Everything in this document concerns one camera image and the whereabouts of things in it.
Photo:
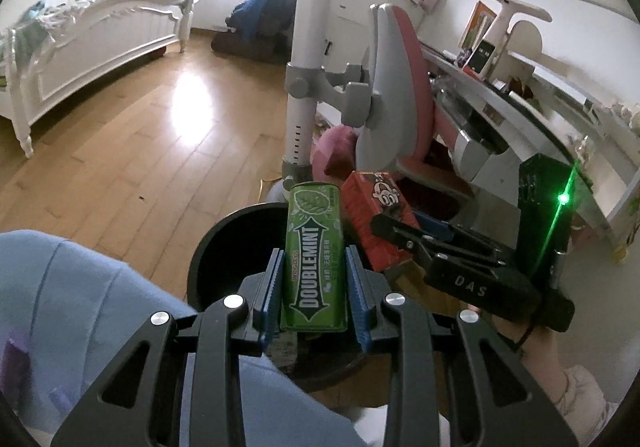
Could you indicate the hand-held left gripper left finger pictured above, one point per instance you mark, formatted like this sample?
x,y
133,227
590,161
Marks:
x,y
272,297

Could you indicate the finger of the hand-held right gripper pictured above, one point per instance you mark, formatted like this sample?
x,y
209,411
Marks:
x,y
400,234
440,227

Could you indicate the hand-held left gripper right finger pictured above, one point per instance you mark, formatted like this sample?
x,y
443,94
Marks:
x,y
357,297

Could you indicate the red snack box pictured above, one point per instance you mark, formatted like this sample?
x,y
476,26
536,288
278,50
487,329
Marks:
x,y
375,207

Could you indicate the green chewing gum box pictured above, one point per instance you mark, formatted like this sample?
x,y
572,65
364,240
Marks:
x,y
312,252

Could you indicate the black trash bin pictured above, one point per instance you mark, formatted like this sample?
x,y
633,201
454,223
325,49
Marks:
x,y
225,247

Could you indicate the person's right hand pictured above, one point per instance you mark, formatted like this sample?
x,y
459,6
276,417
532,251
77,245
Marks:
x,y
535,352

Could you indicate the grey study desk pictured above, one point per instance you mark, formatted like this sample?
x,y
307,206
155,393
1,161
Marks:
x,y
530,127

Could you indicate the pink grey desk chair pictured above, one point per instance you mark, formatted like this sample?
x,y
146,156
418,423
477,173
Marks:
x,y
395,92

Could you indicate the black tablet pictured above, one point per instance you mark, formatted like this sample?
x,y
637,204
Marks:
x,y
479,57

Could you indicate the white grey desk leg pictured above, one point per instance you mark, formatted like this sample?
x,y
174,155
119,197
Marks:
x,y
305,77

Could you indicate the blue tablecloth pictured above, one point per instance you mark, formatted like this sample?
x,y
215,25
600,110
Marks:
x,y
75,287

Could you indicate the orange book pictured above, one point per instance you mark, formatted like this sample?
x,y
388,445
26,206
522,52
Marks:
x,y
477,24

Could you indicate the white dresser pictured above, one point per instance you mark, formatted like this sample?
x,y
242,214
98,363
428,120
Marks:
x,y
350,12

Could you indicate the pile of dark clothes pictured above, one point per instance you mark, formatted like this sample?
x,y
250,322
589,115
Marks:
x,y
260,22

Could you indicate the white wooden bed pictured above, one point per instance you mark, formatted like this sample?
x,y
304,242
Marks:
x,y
100,42

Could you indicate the white desk shelf frame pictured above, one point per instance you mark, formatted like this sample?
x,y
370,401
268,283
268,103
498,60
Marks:
x,y
515,12

